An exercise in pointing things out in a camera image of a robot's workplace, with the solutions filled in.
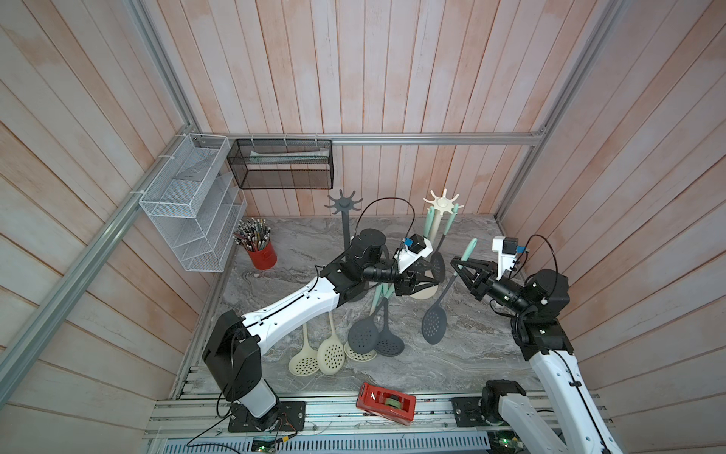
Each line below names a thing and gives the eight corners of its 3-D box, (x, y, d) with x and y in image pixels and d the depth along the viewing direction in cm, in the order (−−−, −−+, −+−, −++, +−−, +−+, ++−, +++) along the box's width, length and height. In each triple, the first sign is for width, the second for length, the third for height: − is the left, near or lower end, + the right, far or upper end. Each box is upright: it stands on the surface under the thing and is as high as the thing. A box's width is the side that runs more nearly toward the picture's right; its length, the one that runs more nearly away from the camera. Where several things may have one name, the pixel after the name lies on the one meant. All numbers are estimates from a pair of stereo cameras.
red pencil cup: (247, 272, 105) (229, 241, 91) (254, 249, 112) (239, 217, 98) (276, 272, 105) (263, 241, 91) (281, 249, 112) (270, 217, 98)
